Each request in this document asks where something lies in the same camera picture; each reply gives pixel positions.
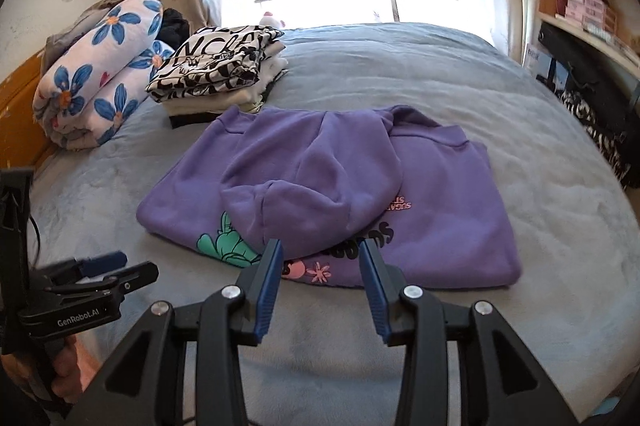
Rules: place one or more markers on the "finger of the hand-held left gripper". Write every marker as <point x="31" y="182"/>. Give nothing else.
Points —
<point x="105" y="261"/>
<point x="135" y="273"/>

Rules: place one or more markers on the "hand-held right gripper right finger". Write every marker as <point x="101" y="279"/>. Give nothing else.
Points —
<point x="375" y="291"/>

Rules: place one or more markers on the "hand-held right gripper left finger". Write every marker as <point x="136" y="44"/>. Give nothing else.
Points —
<point x="267" y="291"/>

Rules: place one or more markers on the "purple hoodie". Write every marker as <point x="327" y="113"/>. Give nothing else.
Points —
<point x="425" y="206"/>

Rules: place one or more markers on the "person's left hand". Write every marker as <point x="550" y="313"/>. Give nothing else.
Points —
<point x="67" y="366"/>

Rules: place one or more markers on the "black folded garment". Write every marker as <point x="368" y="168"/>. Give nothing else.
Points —
<point x="185" y="120"/>

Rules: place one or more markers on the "wooden headboard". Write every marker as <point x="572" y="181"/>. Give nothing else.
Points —
<point x="20" y="116"/>

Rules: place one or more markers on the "blue floral rolled blanket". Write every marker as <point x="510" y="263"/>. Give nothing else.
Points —
<point x="100" y="71"/>

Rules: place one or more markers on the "black and white printed garment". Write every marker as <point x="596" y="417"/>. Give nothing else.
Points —
<point x="210" y="66"/>

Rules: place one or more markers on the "grey bed blanket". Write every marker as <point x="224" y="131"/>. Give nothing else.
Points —
<point x="500" y="106"/>

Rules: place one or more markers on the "dark cloth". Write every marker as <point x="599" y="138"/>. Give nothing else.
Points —
<point x="175" y="24"/>

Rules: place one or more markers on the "white plush toy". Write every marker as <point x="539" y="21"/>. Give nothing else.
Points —
<point x="270" y="20"/>

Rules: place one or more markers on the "black and white patterned cloth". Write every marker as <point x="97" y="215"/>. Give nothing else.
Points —
<point x="600" y="136"/>

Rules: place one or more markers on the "white and blue box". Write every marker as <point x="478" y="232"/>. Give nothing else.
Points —
<point x="534" y="55"/>

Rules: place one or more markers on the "black bag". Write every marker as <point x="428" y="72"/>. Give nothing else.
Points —
<point x="590" y="66"/>

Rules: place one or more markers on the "stack of pink boxes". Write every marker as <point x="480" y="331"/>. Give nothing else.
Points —
<point x="590" y="9"/>

